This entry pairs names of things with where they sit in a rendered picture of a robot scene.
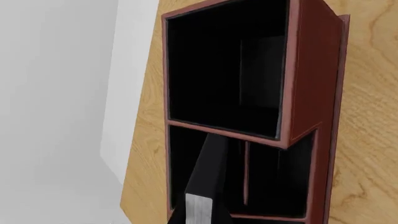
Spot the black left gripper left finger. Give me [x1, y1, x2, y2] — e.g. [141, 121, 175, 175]
[167, 196, 187, 224]

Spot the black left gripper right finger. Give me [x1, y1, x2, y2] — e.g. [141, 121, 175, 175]
[212, 198, 233, 224]

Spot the red-brown desk caddy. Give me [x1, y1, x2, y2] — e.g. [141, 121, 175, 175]
[160, 0, 351, 224]

